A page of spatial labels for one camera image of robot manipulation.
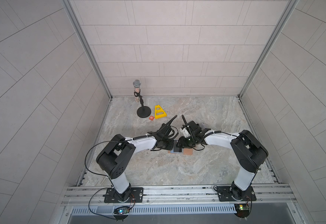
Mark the black VIP credit card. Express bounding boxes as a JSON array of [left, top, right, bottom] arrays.
[[173, 146, 183, 154]]

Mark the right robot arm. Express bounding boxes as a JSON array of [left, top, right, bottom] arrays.
[[177, 121, 268, 201]]

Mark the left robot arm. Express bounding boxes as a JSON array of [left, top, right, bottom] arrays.
[[96, 124, 178, 197]]

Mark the yellow triangular plastic block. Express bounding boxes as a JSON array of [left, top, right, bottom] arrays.
[[154, 105, 167, 119]]

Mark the microphone on black stand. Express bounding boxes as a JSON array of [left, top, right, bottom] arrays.
[[133, 79, 151, 118]]

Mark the left green circuit board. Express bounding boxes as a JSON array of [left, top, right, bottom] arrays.
[[114, 206, 130, 215]]

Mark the right circuit board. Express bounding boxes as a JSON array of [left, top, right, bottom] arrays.
[[234, 204, 251, 218]]

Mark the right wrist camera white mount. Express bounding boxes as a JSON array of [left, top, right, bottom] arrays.
[[180, 127, 191, 138]]

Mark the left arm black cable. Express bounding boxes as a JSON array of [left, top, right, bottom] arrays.
[[84, 114, 178, 177]]

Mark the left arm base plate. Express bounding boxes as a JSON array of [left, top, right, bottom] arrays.
[[104, 187, 144, 203]]

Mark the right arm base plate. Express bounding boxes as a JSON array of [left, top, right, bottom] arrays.
[[213, 185, 256, 202]]

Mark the aluminium mounting rail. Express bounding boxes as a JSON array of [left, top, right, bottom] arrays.
[[59, 183, 297, 206]]

